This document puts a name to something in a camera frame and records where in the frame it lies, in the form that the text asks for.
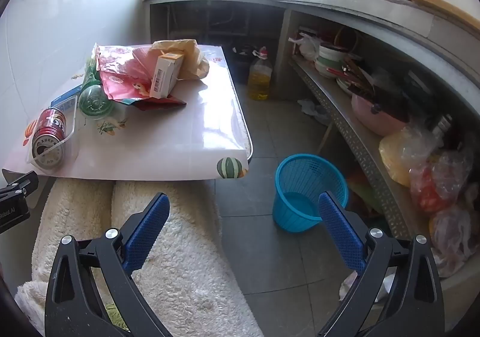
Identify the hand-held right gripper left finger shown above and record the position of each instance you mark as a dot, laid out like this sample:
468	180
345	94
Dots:
148	232

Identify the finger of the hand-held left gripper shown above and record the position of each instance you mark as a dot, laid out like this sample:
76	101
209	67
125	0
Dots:
22	183

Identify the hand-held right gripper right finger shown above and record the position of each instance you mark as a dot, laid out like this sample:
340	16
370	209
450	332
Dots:
343	232

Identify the blue plastic basket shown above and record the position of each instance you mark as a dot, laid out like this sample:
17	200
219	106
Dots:
296	209

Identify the red drink can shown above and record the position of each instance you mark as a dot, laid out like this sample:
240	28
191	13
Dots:
48	130

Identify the clear plastic tray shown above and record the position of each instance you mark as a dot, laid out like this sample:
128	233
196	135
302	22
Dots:
70	134

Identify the blue cardboard box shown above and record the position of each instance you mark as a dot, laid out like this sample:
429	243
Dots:
63	99

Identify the green plastic bottle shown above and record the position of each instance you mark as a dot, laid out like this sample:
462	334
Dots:
93	102

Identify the red printed plastic bag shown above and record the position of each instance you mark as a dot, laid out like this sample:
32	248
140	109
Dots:
123	81

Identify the white orange cardboard box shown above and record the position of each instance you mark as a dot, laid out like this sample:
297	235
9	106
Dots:
165	76

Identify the beige plastic bag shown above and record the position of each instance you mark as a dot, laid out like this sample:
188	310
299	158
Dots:
193	59

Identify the yellow plastic bag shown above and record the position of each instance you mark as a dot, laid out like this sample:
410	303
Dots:
393	160

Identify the wooden shelf leg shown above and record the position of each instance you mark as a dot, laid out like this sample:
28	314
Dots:
326	138

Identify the plastic bag with red contents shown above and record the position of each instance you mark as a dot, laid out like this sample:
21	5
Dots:
431	190

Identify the perforated metal shelf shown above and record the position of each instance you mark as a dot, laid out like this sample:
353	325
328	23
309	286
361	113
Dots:
356	134

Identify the plastic bag with pink contents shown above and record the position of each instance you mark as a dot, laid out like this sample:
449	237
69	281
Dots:
453	235

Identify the pink printed tablecloth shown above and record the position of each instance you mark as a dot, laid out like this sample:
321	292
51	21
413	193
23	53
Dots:
195	126

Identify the pink cooking pot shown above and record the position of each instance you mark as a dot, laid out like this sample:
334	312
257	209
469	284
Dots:
375	119

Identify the clear plastic bag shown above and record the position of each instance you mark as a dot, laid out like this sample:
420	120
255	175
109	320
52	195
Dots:
442	156

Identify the white crumpled rag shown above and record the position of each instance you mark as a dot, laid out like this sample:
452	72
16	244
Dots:
313	110

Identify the bundle of wooden chopsticks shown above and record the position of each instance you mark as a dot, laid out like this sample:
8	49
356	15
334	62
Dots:
358	76

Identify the white bowl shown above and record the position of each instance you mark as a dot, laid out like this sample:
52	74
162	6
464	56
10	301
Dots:
326	70
333	49

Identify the yellow cooking oil bottle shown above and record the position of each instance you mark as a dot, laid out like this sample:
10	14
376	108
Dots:
259	81

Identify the green bowl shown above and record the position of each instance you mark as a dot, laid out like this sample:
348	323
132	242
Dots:
330	59

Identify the white plastic bag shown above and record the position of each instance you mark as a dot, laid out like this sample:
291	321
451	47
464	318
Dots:
307	46

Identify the black bin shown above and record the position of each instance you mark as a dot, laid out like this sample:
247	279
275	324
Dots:
242	63

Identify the wooden board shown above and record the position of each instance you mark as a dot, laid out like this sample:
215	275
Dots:
442	6

